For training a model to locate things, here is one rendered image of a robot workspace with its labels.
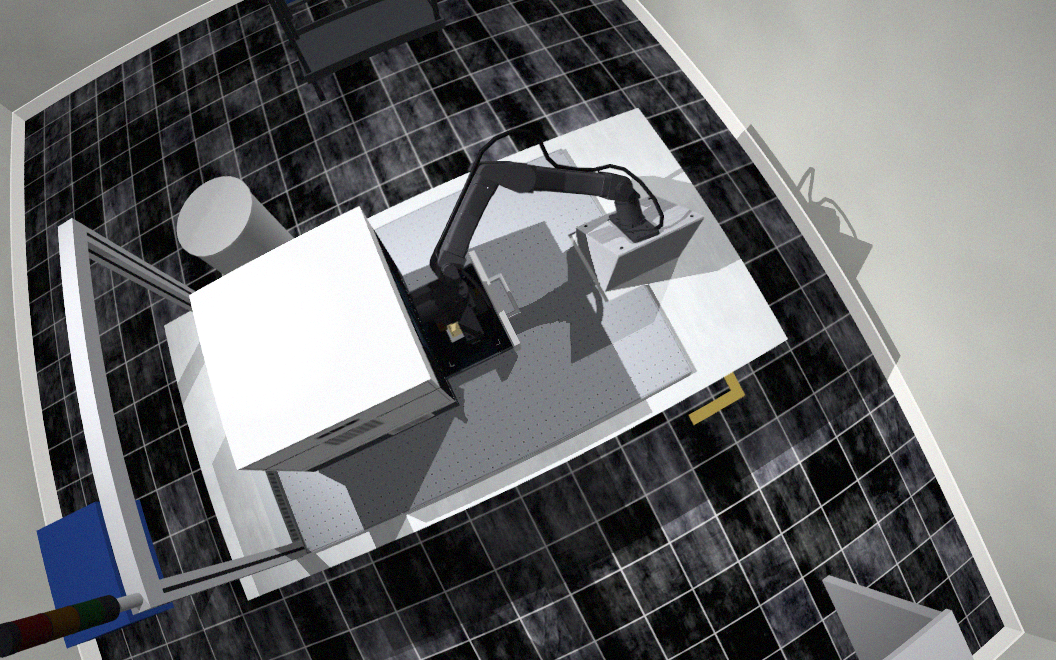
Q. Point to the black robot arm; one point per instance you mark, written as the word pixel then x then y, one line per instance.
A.
pixel 519 178

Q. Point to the white lab instrument with drawer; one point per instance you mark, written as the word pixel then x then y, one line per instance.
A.
pixel 311 358

